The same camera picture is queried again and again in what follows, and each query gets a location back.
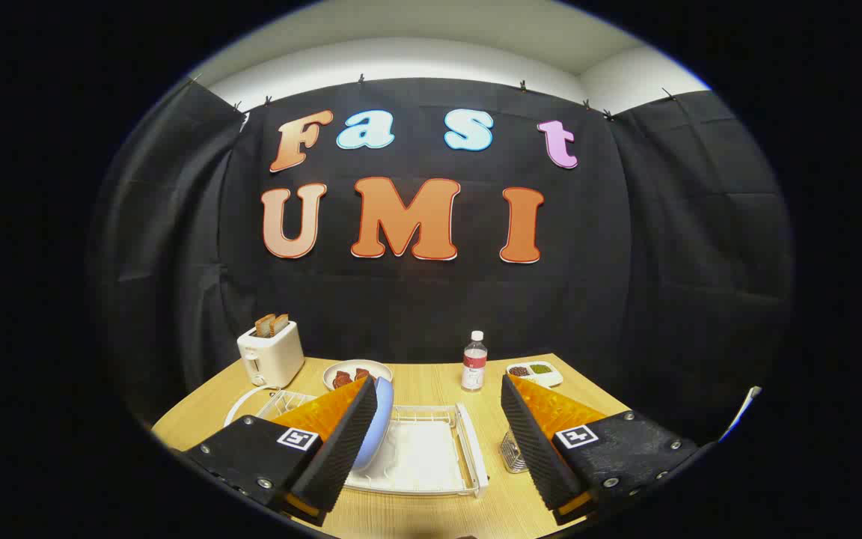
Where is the cream white toaster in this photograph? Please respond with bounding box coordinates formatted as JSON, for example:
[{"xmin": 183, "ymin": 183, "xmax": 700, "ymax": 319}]
[{"xmin": 237, "ymin": 320, "xmax": 305, "ymax": 388}]

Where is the beige round plate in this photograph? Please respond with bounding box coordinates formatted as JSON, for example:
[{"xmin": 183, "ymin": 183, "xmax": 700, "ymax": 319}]
[{"xmin": 323, "ymin": 359, "xmax": 394, "ymax": 392}]

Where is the white divided condiment tray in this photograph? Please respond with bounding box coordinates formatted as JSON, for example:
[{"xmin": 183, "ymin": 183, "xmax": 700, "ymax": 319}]
[{"xmin": 506, "ymin": 361, "xmax": 563, "ymax": 388}]

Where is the clear bottle with red label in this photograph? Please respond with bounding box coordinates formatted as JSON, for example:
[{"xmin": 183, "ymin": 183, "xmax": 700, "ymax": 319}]
[{"xmin": 462, "ymin": 331, "xmax": 488, "ymax": 392}]

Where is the blue plate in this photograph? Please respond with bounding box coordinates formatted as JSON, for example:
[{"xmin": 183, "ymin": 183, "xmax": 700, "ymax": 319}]
[{"xmin": 352, "ymin": 377, "xmax": 394, "ymax": 471}]

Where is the white wire dish rack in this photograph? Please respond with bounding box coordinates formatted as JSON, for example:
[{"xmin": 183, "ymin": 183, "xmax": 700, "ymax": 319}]
[{"xmin": 255, "ymin": 389, "xmax": 490, "ymax": 499}]

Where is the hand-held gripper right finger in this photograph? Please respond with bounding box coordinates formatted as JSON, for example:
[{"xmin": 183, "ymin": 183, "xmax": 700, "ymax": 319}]
[{"xmin": 501, "ymin": 373, "xmax": 701, "ymax": 525}]

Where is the white toaster cable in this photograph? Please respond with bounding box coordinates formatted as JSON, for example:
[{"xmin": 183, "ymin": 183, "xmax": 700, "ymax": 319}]
[{"xmin": 224, "ymin": 384, "xmax": 282, "ymax": 427}]

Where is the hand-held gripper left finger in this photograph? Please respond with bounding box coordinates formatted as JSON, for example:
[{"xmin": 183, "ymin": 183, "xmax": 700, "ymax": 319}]
[{"xmin": 180, "ymin": 374, "xmax": 379, "ymax": 525}]

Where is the silver wire basket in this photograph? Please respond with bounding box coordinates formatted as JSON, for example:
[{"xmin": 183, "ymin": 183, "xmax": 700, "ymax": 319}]
[{"xmin": 500, "ymin": 430, "xmax": 529, "ymax": 474}]

